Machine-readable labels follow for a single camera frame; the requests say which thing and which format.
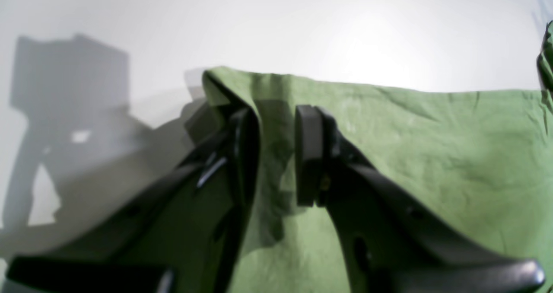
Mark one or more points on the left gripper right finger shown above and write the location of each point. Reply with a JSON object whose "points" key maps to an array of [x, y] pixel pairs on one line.
{"points": [[391, 243]]}

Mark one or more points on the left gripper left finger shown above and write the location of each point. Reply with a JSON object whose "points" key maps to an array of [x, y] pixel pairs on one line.
{"points": [[182, 234]]}

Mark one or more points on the green T-shirt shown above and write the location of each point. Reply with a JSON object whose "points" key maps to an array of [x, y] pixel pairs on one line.
{"points": [[480, 161]]}

